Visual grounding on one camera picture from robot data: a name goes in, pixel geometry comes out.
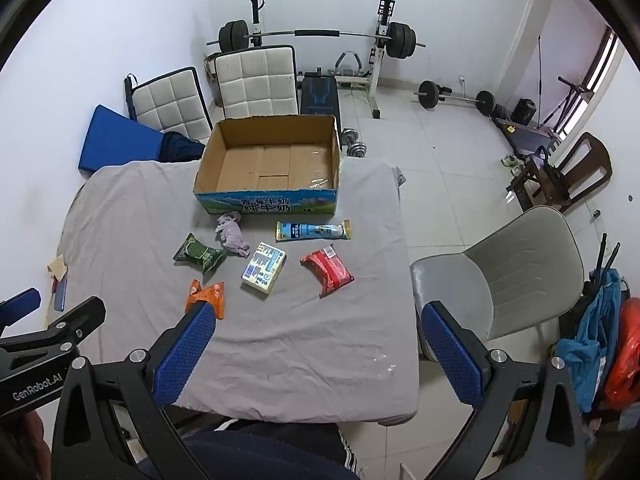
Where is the dark wooden chair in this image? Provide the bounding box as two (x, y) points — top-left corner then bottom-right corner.
(506, 132), (613, 214)

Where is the white padded chair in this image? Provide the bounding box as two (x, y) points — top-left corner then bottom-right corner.
(214, 46), (299, 119)
(124, 66), (214, 142)

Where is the blue cloth bag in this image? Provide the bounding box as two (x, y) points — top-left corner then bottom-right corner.
(555, 269), (622, 413)

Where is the black treadmill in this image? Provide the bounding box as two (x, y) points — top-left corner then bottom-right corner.
(490, 99), (561, 159)

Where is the barbell on rack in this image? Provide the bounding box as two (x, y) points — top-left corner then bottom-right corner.
(206, 20), (425, 58)

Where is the white blue tissue pack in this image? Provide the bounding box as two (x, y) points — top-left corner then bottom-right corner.
(242, 242), (286, 295)

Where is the open cardboard box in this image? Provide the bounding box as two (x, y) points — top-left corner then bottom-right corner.
(193, 115), (341, 214)

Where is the orange snack packet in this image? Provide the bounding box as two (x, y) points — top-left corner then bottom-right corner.
(184, 280), (224, 320)

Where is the white padded chair right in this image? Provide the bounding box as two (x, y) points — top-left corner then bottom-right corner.
(214, 46), (299, 119)

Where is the red plastic bag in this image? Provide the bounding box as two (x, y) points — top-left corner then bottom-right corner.
(604, 297), (640, 411)

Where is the dark blue clothing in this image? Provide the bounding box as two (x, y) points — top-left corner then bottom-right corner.
(157, 131), (205, 162)

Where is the blue folded mat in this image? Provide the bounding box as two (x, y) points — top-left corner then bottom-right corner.
(78, 105), (163, 174)

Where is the lilac cloth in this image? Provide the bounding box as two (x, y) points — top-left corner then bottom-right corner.
(216, 211), (250, 258)

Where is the floor barbell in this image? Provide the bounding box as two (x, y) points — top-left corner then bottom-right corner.
(413, 80), (497, 117)

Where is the small dumbbell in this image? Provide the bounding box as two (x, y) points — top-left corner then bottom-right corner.
(340, 128), (367, 158)

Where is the white padded chair left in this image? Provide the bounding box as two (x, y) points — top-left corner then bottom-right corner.
(124, 66), (214, 142)

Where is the grey plastic chair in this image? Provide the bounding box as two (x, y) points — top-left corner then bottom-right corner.
(410, 206), (585, 341)

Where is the blue long wrapper packet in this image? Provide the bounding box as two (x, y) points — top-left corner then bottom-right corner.
(276, 219), (352, 242)

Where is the black blue weight bench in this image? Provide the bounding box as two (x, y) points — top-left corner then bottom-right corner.
(300, 73), (342, 130)

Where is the red snack packet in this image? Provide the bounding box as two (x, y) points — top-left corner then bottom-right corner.
(299, 245), (355, 297)

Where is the green snack packet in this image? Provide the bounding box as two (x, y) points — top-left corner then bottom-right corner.
(172, 233), (227, 274)

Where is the white weight bench rack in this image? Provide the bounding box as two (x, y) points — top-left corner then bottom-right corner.
(250, 0), (395, 119)

